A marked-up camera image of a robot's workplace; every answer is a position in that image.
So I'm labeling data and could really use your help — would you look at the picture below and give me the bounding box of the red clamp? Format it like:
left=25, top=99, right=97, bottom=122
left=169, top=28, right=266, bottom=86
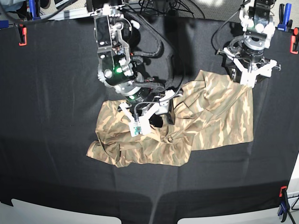
left=290, top=27, right=299, bottom=54
left=18, top=24, right=27, bottom=46

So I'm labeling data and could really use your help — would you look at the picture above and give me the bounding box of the red clamp left rear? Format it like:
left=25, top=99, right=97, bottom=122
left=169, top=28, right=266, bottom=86
left=18, top=24, right=27, bottom=46

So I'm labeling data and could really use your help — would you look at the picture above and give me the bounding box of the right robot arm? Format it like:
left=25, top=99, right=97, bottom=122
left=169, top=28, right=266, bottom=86
left=86, top=0, right=182, bottom=127

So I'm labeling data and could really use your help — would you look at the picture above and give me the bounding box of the black cable bundle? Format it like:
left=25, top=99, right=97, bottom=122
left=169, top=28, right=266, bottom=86
left=137, top=0, right=206, bottom=19

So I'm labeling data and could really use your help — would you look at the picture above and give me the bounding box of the blue clamp left rear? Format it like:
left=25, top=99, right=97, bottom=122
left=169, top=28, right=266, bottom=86
left=28, top=0, right=41, bottom=21

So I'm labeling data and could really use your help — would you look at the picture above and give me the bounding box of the blue clamp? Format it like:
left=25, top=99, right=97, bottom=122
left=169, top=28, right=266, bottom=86
left=28, top=0, right=41, bottom=21
left=278, top=3, right=292, bottom=32
left=278, top=186, right=290, bottom=223

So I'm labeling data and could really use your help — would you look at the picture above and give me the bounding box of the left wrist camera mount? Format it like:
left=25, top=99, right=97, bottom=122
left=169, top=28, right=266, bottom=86
left=217, top=48, right=281, bottom=88

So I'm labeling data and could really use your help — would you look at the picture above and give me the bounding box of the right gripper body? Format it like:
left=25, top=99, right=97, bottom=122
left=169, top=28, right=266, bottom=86
left=147, top=99, right=175, bottom=128

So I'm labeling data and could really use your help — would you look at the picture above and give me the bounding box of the camouflage t-shirt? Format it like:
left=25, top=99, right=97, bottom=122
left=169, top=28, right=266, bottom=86
left=86, top=70, right=254, bottom=168

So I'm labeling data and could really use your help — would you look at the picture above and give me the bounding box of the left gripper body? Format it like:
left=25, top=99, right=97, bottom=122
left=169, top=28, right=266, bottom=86
left=223, top=56, right=272, bottom=84

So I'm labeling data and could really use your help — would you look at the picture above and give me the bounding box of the blue clamp right rear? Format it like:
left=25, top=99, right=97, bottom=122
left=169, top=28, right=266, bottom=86
left=278, top=3, right=292, bottom=32

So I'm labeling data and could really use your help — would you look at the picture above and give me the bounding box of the blue clamp right front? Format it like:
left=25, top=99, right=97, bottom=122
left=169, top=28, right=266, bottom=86
left=278, top=186, right=290, bottom=223

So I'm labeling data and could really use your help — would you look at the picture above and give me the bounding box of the black table cloth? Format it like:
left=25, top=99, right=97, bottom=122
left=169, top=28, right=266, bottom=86
left=0, top=18, right=299, bottom=224

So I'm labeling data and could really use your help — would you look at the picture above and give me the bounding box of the red clamp right rear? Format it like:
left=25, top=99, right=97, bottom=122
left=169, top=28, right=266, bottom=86
left=290, top=27, right=299, bottom=54

